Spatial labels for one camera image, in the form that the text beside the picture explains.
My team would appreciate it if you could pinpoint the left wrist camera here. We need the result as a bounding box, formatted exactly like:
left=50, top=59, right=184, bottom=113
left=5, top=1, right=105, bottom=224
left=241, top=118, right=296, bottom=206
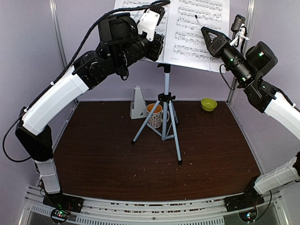
left=137, top=7, right=165, bottom=41

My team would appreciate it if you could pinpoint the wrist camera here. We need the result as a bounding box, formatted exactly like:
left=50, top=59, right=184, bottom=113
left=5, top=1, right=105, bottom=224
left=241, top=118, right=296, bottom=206
left=137, top=7, right=165, bottom=41
left=230, top=14, right=250, bottom=47

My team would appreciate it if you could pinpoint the white metronome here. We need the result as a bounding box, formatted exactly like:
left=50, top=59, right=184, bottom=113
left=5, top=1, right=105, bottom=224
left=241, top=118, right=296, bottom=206
left=130, top=85, right=147, bottom=120

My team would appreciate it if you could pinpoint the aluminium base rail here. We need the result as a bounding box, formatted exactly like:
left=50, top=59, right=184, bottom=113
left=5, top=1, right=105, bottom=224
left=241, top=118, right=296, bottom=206
left=23, top=185, right=286, bottom=225

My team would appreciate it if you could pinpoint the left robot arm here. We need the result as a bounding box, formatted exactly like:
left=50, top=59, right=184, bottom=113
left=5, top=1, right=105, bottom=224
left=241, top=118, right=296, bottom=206
left=15, top=9, right=163, bottom=209

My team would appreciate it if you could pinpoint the sheet music page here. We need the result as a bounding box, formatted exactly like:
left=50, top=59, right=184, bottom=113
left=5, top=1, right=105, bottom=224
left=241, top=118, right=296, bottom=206
left=112, top=0, right=171, bottom=63
left=163, top=0, right=230, bottom=72

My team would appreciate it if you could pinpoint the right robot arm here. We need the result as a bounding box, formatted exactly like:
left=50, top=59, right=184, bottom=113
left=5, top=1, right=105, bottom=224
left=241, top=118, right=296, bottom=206
left=201, top=27, right=300, bottom=211

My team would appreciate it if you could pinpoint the right wire page holder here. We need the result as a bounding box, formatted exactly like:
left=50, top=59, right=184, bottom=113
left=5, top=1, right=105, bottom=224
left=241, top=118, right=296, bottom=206
left=194, top=15, right=213, bottom=72

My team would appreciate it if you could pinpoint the green bowl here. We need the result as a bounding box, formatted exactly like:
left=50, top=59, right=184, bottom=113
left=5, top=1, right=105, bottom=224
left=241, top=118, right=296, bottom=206
left=201, top=98, right=218, bottom=112

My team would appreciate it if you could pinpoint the white tripod stand pole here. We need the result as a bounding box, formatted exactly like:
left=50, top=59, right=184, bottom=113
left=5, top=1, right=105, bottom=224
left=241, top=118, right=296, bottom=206
left=131, top=63, right=182, bottom=165

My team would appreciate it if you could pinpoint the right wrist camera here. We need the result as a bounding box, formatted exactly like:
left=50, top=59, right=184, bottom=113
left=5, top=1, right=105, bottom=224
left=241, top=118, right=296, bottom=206
left=230, top=14, right=250, bottom=47

